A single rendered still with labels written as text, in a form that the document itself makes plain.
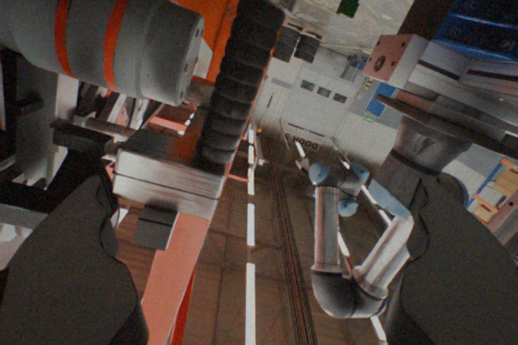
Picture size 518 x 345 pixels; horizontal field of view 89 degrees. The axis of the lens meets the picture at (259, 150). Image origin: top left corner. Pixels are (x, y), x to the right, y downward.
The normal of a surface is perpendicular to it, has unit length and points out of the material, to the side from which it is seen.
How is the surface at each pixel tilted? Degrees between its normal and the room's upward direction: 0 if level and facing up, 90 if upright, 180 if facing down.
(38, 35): 79
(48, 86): 90
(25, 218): 90
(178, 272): 90
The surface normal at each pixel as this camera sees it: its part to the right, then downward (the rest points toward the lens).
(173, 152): 0.35, -0.86
